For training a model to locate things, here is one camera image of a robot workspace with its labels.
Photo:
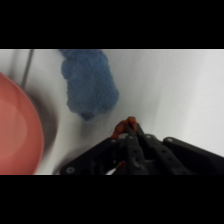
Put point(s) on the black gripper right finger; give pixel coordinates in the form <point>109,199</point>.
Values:
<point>166,158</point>

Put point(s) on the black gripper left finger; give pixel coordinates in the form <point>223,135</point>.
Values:
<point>130,156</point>

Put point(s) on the pink bowl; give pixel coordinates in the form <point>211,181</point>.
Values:
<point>16,133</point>

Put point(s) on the red ball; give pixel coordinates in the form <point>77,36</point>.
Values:
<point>121,128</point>

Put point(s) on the blue plush toy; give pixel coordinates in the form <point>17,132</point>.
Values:
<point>88,83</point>

